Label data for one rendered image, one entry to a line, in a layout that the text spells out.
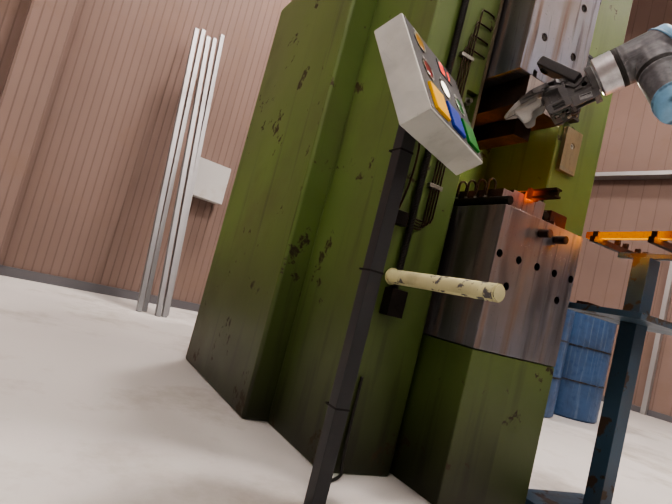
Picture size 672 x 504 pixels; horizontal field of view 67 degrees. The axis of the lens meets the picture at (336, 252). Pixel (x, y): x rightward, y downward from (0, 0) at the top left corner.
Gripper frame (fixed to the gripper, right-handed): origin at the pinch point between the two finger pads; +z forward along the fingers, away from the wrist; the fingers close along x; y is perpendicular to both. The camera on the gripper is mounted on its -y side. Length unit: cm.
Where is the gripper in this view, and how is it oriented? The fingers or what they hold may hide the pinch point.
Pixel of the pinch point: (508, 113)
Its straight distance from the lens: 139.7
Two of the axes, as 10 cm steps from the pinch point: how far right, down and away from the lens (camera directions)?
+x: 5.6, 2.1, 8.0
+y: 1.8, 9.1, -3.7
